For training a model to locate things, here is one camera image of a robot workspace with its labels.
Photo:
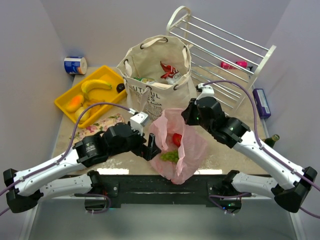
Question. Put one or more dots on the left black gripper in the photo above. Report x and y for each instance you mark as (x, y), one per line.
(144, 146)

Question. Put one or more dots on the green toy grapes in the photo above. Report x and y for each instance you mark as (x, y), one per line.
(171, 156)

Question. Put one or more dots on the green glass bottle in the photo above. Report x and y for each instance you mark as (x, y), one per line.
(270, 141)

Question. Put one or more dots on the green chips bag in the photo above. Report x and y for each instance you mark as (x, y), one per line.
(146, 80)

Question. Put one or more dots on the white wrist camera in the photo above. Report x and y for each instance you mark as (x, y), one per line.
(204, 91)
(138, 120)

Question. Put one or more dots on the yellow toy lemon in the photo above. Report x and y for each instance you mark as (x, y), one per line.
(85, 115)

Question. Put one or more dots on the yellow plastic tray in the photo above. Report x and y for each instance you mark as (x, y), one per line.
(103, 73)

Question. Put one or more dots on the dark toy plum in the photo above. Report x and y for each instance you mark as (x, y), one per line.
(120, 87)

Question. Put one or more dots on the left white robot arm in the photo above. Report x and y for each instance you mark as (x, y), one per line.
(25, 189)

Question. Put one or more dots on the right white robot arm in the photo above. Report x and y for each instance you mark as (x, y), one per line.
(288, 183)

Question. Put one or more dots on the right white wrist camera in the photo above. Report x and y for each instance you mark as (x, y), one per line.
(204, 91)

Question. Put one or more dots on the beige canvas tote bag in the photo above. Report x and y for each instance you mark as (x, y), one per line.
(143, 60)

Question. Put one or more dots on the purple box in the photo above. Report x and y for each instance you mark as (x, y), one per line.
(261, 103)

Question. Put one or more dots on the yellow toy banana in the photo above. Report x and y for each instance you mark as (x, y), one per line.
(90, 85)

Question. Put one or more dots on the brown toy nuggets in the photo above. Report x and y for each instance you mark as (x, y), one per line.
(94, 109)

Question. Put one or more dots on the blue white tissue roll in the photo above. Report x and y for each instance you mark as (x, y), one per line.
(75, 65)

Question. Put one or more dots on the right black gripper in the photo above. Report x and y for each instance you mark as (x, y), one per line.
(189, 114)

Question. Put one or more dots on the orange toy mango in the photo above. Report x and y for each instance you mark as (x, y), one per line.
(75, 103)

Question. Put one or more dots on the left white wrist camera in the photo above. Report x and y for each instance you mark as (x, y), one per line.
(138, 120)

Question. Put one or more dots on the pink packet behind rack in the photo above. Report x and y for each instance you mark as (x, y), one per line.
(226, 66)

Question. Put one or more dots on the black base frame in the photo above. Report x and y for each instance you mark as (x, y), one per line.
(207, 190)

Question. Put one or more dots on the white metal rack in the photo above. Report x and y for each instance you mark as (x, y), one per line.
(209, 45)

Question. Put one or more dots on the red white snack packet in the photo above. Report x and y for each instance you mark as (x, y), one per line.
(171, 74)

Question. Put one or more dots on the floral rectangular plate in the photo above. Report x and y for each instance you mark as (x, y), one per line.
(101, 125)

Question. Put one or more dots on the pink plastic bag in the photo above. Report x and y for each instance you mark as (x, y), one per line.
(192, 151)

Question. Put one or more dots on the red toy apple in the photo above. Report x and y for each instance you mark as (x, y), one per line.
(176, 139)

